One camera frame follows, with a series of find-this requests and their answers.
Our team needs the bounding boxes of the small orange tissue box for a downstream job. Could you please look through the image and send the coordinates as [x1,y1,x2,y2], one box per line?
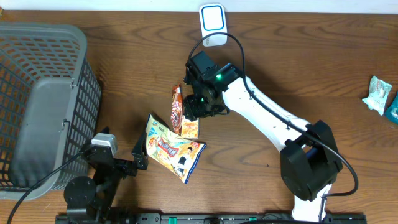
[181,116,200,139]

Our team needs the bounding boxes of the orange red snack bar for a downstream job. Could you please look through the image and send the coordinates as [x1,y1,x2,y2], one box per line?
[170,84,183,134]

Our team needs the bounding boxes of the large snack chip bag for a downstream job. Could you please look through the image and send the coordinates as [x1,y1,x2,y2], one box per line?
[146,114,206,184]

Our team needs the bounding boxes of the mint green wipes packet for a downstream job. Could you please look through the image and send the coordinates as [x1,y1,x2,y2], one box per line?
[362,76,392,116]

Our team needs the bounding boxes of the teal mouthwash bottle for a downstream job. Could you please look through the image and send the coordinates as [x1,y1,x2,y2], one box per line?
[384,93,398,124]

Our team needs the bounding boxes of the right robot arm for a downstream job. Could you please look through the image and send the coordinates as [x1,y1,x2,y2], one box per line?
[184,62,342,222]

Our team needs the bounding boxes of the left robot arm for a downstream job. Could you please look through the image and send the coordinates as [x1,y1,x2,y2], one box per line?
[55,127,149,223]

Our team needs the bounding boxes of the white barcode scanner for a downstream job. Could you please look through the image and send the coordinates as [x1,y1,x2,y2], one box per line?
[199,4,228,47]

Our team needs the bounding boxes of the grey plastic basket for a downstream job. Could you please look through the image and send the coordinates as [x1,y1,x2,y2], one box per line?
[1,22,101,200]

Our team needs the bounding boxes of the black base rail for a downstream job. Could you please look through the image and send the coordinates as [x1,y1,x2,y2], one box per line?
[55,213,368,224]

